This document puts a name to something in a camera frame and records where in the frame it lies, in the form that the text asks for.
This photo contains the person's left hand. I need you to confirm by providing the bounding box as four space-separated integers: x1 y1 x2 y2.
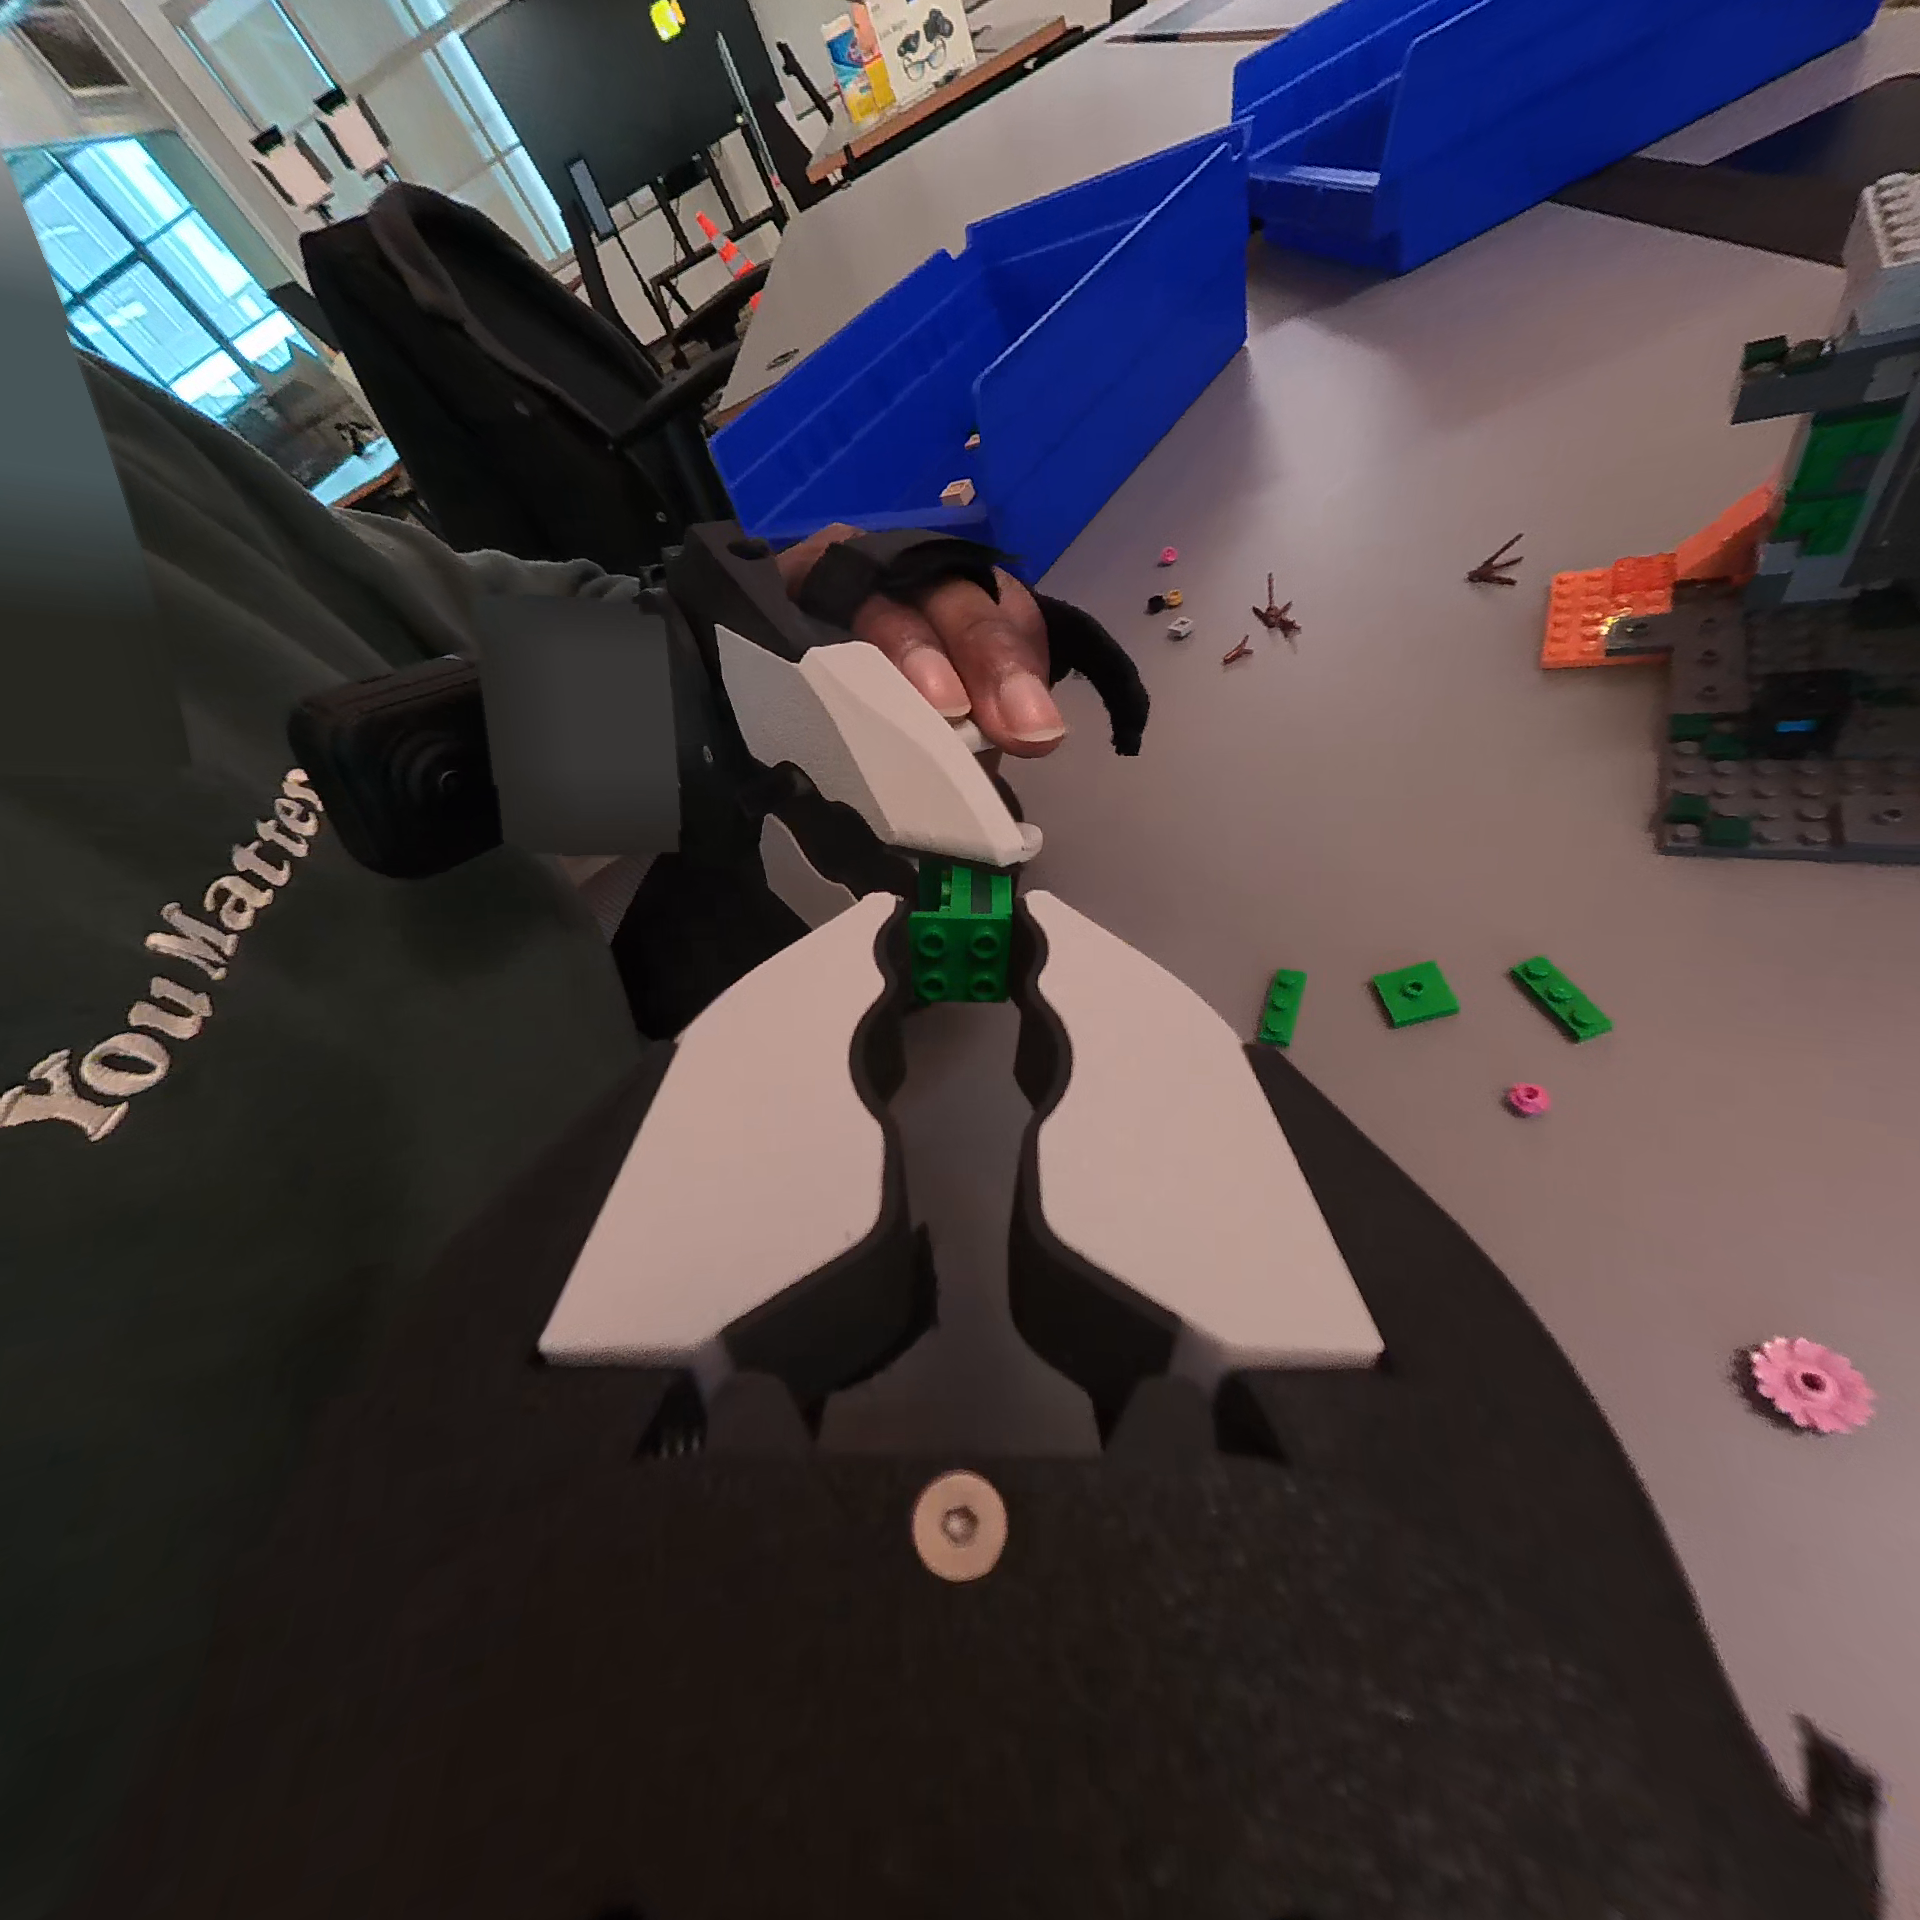
776 524 1072 763

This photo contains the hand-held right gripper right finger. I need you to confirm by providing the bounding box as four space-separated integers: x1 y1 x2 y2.
1007 888 1385 1452

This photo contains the person's left forearm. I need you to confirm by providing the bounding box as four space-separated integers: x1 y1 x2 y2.
344 510 661 662

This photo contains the green brick assembly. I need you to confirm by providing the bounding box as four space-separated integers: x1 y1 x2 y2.
905 853 1025 1004

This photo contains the black display screen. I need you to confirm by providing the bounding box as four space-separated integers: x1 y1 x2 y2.
455 0 786 182

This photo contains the far office table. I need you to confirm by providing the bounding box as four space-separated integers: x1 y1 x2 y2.
802 0 1158 190

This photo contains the person's green sweatshirt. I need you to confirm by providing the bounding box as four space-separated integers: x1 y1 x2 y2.
0 352 708 1920

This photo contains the white printed box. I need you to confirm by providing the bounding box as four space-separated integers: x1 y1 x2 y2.
872 0 977 108

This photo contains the long green plate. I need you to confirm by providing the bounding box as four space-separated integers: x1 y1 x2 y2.
1507 952 1616 1045

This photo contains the black screen stand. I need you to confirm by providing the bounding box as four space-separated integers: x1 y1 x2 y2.
565 143 789 324

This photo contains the toy brick building model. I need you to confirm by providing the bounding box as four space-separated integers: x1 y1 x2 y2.
1542 180 1920 865

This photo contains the pink flower piece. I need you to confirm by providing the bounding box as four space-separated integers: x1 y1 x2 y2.
1746 1335 1877 1438

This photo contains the black office chair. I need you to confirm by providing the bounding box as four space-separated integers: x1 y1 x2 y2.
300 180 721 603

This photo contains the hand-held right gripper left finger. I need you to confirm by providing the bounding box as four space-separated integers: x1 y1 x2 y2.
535 888 944 1447

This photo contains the office window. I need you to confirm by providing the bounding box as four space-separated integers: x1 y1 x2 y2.
14 134 361 452

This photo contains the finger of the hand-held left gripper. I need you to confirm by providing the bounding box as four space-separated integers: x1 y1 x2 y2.
716 622 1048 871

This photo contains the blue storage bin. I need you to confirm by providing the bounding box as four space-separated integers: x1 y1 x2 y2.
1229 0 1885 280
708 247 1000 551
965 121 1253 585

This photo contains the colourful printed box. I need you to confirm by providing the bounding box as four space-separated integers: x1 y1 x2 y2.
815 0 902 123

